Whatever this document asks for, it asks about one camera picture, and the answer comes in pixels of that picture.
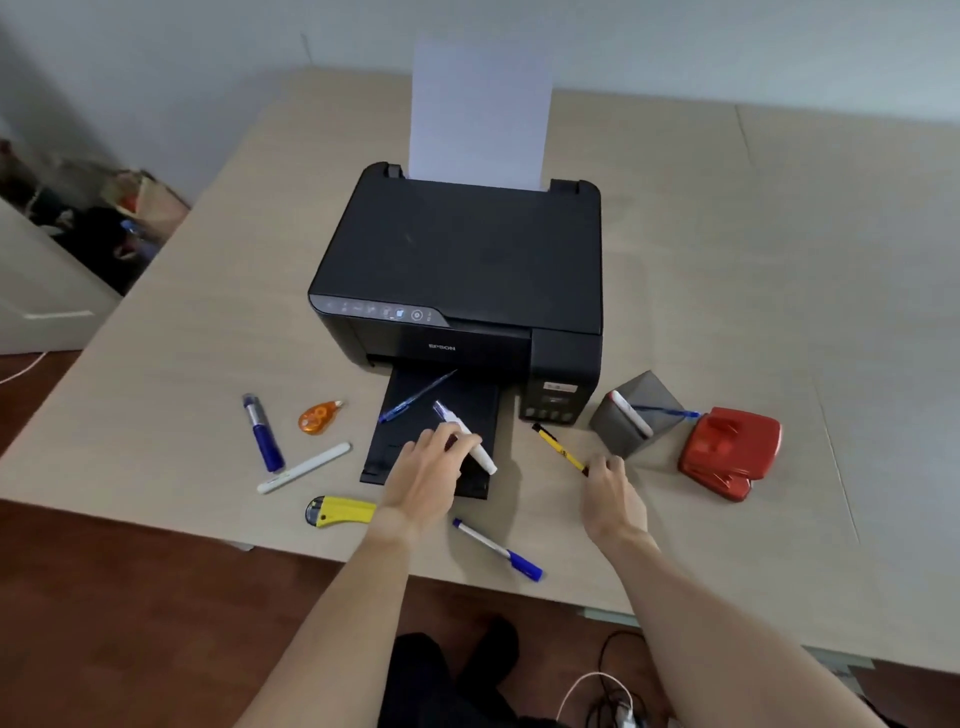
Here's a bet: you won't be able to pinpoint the person's left hand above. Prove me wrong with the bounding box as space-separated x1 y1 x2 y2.
372 421 484 538

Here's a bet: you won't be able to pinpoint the person's right hand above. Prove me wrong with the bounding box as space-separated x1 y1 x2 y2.
579 453 651 553

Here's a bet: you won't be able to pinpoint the white marker with clear cap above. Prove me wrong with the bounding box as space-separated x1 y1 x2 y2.
432 399 499 477

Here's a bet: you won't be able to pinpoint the yellow and black pen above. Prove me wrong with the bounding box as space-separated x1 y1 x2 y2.
531 422 591 478

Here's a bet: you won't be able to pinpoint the person's left forearm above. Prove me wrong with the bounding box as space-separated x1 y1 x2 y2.
235 516 445 728

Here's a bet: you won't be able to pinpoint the person's right forearm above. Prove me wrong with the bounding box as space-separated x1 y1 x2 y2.
600 528 891 728

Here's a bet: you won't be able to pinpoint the clear blue ballpoint pen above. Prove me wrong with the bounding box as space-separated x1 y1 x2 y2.
378 368 459 426

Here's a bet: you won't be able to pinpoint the grey pen holder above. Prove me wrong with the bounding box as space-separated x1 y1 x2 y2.
588 369 688 461

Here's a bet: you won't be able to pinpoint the white marker with red stripe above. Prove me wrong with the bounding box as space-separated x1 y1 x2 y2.
609 389 656 439

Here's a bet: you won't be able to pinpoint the white marker with blue cap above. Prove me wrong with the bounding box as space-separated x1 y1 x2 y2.
450 517 545 583

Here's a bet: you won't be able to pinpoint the yellow utility knife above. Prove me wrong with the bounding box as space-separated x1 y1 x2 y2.
304 495 378 529

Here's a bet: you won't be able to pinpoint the red hole punch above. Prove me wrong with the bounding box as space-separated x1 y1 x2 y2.
677 406 783 504

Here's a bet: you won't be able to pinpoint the orange correction tape dispenser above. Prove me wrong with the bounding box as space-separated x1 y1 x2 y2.
297 399 345 437

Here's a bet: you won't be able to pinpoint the slim white pen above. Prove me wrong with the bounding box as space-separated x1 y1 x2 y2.
255 441 353 496

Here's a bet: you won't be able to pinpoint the black inkjet printer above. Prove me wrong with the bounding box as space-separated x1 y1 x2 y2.
308 161 604 502

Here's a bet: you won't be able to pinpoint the thick blue marker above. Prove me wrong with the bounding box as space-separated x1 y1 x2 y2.
241 393 287 474

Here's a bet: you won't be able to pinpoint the person's black trousers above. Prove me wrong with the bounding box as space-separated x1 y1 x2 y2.
378 615 573 728

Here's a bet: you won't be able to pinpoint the white paper sheet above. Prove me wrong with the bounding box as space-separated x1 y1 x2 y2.
408 41 555 193

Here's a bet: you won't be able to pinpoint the pile of bags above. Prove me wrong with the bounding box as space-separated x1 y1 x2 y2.
0 138 191 295

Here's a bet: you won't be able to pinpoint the white cabinet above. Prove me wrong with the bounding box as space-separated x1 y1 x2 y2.
0 198 123 356

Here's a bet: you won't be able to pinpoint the black cable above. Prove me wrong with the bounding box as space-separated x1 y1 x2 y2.
585 628 649 728

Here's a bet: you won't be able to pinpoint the white cable with plug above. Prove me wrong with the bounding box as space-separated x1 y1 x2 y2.
554 670 640 728

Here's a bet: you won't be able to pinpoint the thin white cord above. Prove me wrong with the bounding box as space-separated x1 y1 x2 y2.
0 350 48 387

